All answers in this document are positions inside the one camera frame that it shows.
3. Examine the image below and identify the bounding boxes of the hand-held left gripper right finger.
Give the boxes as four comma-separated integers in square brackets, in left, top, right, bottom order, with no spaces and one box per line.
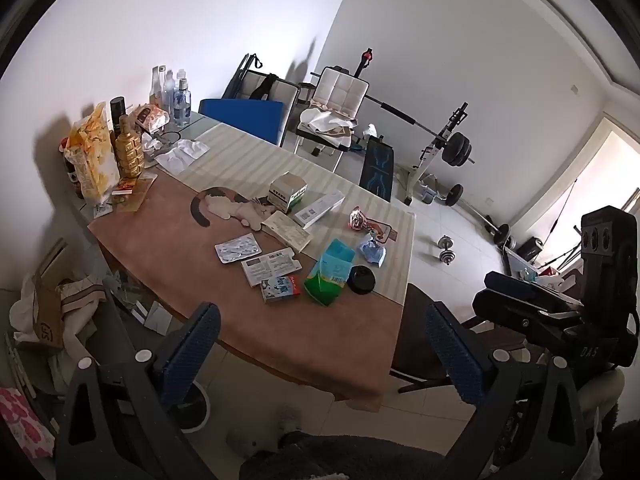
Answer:
[425,301,601,480]

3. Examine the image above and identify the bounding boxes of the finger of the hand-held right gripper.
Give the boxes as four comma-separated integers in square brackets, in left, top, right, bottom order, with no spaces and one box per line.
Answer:
[484,271,583,313]
[472,291,592,343]

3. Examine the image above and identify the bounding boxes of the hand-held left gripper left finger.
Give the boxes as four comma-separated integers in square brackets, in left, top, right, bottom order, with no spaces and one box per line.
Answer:
[54,301,222,480]

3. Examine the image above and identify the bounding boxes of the blue plastic wrapper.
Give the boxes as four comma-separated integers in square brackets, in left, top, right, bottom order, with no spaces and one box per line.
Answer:
[357,234,387,264]

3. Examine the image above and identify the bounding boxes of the long white box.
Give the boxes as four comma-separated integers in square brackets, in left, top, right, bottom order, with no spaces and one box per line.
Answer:
[293,191,346,227]

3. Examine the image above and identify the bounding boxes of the person's right forearm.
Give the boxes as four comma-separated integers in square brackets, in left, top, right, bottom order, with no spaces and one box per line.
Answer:
[575,372,627,423]

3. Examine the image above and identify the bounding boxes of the white round bin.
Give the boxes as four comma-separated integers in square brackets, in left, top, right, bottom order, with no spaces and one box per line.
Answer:
[175,380,211,433]

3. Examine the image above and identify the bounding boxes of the barbell with black plates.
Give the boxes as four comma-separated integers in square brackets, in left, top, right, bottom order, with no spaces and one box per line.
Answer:
[310,72,476,168]
[445,184,511,248]

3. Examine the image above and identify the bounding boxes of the small blue milk carton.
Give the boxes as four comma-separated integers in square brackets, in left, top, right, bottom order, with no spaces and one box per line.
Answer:
[261,274,301,303]

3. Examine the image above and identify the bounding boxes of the silver blister pack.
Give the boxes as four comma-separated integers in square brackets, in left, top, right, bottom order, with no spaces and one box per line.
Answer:
[215,237,262,264]

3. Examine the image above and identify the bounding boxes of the white flat medicine box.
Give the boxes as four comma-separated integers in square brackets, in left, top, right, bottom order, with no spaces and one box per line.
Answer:
[241,248,301,288]

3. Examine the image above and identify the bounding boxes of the black round lid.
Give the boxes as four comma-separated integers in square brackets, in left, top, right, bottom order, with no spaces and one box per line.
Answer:
[347,266,376,295]

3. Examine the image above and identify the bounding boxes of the orange flat packet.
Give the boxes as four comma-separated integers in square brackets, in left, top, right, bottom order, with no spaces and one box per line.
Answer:
[362,217,399,244]

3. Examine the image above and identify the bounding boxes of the brown cardboard box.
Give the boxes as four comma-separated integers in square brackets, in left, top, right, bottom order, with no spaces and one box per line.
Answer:
[32,260,66,356]

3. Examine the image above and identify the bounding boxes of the person's dark fleece clothing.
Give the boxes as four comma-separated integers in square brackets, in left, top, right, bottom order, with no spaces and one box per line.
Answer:
[239,432,451,480]

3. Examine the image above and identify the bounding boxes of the green blue carton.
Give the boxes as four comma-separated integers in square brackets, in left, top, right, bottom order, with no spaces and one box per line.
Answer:
[303,238,355,307]

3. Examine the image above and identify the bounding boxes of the beige cardboard sheet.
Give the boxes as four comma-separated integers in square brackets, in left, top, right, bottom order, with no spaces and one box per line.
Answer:
[117,175,158,213]

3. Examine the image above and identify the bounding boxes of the white barbell rack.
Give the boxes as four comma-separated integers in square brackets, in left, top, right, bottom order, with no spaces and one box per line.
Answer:
[402,102,471,206]

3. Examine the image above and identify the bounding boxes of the green white box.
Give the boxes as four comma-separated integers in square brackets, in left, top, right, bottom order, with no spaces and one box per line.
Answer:
[268,172,307,212]

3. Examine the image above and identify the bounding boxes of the pink floral bag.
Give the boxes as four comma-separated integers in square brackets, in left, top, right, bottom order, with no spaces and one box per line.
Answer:
[0,387,56,461]

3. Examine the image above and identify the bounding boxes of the white paper napkin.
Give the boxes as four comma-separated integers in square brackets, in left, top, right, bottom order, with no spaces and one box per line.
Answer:
[155,140,210,176]

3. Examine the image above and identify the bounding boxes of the black weight bench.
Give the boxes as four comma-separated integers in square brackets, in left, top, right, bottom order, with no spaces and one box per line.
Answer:
[358,140,396,196]

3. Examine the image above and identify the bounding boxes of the golden patterned bottle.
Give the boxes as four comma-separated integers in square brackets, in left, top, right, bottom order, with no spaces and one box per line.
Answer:
[114,114,146,179]

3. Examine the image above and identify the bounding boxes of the crumpled white tissue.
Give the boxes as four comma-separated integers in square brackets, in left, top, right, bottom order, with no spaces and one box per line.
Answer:
[141,132,166,157]

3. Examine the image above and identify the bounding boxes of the yellow snack bag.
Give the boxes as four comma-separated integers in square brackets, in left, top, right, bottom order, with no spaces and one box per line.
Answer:
[65,101,121,202]

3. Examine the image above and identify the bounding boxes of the blue chair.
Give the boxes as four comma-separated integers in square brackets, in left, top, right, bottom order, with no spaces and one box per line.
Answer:
[198,98,283,147]

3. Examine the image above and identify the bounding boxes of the black spray can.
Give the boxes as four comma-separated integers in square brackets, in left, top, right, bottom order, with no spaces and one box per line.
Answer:
[110,96,127,133]

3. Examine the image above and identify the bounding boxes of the clear plastic bottle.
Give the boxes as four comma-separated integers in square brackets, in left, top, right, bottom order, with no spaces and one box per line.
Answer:
[161,71,177,111]

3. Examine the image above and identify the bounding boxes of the beige cloth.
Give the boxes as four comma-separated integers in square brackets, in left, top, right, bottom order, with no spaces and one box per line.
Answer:
[300,105,358,136]

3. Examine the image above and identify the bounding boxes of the clear glass bottle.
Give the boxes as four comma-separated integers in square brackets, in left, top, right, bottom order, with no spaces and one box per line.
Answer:
[150,65,168,108]

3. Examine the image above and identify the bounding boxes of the white padded chair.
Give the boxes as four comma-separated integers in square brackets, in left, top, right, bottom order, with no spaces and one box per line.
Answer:
[295,66,371,171]

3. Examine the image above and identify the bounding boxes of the beige chair with black strap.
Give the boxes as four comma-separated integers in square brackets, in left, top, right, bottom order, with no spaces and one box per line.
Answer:
[240,72,301,148]

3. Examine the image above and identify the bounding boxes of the black folding frame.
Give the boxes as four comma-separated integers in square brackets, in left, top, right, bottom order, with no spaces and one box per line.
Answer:
[222,53,263,101]

